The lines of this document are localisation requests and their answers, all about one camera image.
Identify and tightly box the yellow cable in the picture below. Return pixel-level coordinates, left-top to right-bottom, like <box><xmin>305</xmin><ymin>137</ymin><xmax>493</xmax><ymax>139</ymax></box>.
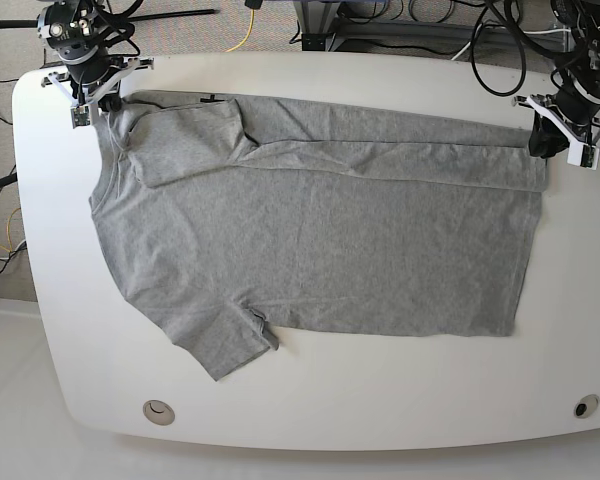
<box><xmin>225</xmin><ymin>8</ymin><xmax>256</xmax><ymax>54</ymax></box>

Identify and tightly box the table grommet hole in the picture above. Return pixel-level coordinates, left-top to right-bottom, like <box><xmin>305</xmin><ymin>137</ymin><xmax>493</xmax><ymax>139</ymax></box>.
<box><xmin>142</xmin><ymin>399</ymin><xmax>176</xmax><ymax>426</ymax></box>
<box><xmin>574</xmin><ymin>394</ymin><xmax>600</xmax><ymax>419</ymax></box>

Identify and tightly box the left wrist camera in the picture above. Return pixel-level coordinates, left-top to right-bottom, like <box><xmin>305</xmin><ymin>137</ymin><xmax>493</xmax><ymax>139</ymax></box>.
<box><xmin>567</xmin><ymin>142</ymin><xmax>600</xmax><ymax>170</ymax></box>

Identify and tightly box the right table grommet hole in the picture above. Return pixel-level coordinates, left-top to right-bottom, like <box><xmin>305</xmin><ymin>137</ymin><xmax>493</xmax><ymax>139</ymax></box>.
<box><xmin>574</xmin><ymin>394</ymin><xmax>600</xmax><ymax>419</ymax></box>

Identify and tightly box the white cable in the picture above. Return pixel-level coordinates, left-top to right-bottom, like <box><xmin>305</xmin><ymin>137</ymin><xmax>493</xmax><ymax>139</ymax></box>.
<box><xmin>449</xmin><ymin>22</ymin><xmax>571</xmax><ymax>61</ymax></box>

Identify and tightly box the black tripod stand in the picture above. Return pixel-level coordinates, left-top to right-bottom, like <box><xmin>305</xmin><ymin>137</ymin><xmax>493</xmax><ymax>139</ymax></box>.
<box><xmin>0</xmin><ymin>1</ymin><xmax>219</xmax><ymax>57</ymax></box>

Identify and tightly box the grey T-shirt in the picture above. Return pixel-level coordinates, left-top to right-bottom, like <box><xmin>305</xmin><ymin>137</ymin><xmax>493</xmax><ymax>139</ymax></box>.
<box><xmin>90</xmin><ymin>91</ymin><xmax>548</xmax><ymax>379</ymax></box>

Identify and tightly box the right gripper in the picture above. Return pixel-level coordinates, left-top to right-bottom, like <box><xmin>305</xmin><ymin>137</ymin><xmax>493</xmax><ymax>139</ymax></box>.
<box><xmin>41</xmin><ymin>52</ymin><xmax>154</xmax><ymax>111</ymax></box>

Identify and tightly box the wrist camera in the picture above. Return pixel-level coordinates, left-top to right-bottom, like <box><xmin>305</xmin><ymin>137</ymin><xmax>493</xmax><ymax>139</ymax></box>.
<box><xmin>71</xmin><ymin>104</ymin><xmax>93</xmax><ymax>129</ymax></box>
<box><xmin>567</xmin><ymin>142</ymin><xmax>600</xmax><ymax>170</ymax></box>

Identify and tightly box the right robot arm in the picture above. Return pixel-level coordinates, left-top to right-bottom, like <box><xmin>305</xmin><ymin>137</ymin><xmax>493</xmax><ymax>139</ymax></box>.
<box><xmin>37</xmin><ymin>1</ymin><xmax>154</xmax><ymax>112</ymax></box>

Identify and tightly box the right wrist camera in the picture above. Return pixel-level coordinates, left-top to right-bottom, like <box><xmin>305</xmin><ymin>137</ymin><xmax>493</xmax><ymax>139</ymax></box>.
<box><xmin>71</xmin><ymin>104</ymin><xmax>93</xmax><ymax>129</ymax></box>

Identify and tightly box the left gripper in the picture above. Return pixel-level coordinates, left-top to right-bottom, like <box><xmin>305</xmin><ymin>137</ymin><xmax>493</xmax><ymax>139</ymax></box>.
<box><xmin>512</xmin><ymin>84</ymin><xmax>600</xmax><ymax>159</ymax></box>

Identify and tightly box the left table grommet hole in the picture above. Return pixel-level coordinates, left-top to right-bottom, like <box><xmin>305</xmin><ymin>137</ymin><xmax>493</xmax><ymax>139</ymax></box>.
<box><xmin>142</xmin><ymin>399</ymin><xmax>176</xmax><ymax>426</ymax></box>

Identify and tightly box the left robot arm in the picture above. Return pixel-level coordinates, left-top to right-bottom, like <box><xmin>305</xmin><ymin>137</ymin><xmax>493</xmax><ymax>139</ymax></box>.
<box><xmin>513</xmin><ymin>1</ymin><xmax>600</xmax><ymax>170</ymax></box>

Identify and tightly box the grey aluminium frame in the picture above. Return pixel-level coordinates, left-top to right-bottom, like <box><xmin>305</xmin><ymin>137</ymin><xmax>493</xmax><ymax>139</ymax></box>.
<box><xmin>294</xmin><ymin>0</ymin><xmax>551</xmax><ymax>54</ymax></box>

